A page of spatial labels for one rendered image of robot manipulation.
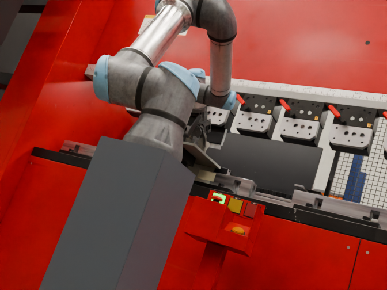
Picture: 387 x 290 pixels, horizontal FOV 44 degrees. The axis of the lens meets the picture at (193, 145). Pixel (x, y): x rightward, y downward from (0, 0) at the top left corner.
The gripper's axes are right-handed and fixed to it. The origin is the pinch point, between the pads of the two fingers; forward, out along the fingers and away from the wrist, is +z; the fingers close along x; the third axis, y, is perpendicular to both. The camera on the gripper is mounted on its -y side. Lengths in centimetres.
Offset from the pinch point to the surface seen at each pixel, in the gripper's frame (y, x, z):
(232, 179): 1.8, -16.6, 8.2
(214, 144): 13.1, -1.7, -0.5
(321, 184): 395, 63, 191
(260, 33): 45, -8, -44
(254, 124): 16.5, -19.1, -11.3
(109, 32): 43, 80, -41
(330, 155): 420, 61, 160
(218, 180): 0.6, -10.6, 9.5
